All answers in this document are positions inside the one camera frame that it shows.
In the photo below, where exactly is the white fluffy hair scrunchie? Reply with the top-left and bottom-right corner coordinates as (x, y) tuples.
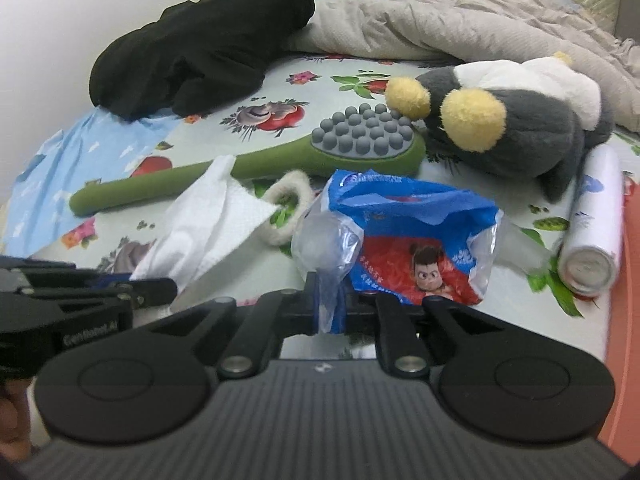
(255, 170), (316, 247)

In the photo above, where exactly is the white spray can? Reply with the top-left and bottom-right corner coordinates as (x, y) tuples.
(558, 144), (624, 297)

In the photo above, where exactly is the black clothing pile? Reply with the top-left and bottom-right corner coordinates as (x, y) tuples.
(89, 0), (314, 122)

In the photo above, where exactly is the light blue bed sheet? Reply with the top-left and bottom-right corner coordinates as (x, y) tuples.
(2, 107), (180, 258)

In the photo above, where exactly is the grey quilt blanket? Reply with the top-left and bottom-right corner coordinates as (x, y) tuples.
(285, 0), (639, 132)

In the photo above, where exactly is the left hand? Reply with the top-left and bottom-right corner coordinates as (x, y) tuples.
(0, 379), (32, 462)

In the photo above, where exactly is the white tissue paper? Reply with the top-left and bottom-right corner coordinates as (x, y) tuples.
(131, 155), (276, 292)

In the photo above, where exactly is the blue red plastic snack bag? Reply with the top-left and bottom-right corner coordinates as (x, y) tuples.
(292, 170), (502, 334)

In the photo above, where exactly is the grey penguin plush toy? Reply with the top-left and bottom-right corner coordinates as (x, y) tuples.
(385, 52), (614, 203)

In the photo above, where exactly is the pink cardboard box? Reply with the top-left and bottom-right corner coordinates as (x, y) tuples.
(600, 176), (640, 465)

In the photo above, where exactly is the green massage brush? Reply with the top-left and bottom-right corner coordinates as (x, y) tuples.
(70, 103), (426, 216)

